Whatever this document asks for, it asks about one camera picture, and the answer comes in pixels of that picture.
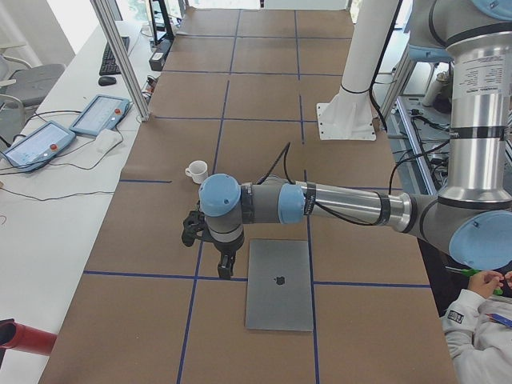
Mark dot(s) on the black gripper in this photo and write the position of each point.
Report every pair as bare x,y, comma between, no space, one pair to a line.
226,249

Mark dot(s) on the white ceramic cup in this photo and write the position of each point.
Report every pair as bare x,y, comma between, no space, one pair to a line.
198,171

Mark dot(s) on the grey closed laptop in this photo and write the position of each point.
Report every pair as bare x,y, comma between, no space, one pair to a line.
279,289

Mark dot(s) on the seated person's hand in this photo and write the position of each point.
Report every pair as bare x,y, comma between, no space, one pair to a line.
485,283

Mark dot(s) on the white folded cloth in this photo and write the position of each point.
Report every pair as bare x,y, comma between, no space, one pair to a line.
107,140

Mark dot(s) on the far blue teach pendant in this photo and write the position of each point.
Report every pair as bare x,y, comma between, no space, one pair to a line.
104,112

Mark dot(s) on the blue teach pendant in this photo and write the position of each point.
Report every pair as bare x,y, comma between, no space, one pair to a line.
104,112
38,148

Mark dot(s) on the near blue teach pendant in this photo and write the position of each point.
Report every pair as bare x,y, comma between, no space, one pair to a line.
38,148

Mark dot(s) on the black computer mouse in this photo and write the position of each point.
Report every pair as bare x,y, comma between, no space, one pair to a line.
107,80

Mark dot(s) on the red cylinder tube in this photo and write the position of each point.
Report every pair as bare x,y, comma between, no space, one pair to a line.
16,336

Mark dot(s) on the black keyboard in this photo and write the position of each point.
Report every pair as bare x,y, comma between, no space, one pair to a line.
108,65

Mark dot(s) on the green pen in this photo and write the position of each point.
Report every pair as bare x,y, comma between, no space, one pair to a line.
468,273

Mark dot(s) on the grey office chair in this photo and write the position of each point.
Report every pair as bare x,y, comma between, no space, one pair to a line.
23,89

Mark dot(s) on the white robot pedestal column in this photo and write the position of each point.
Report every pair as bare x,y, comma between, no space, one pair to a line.
348,116

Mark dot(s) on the aluminium frame post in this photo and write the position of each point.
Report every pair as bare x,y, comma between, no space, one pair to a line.
106,20

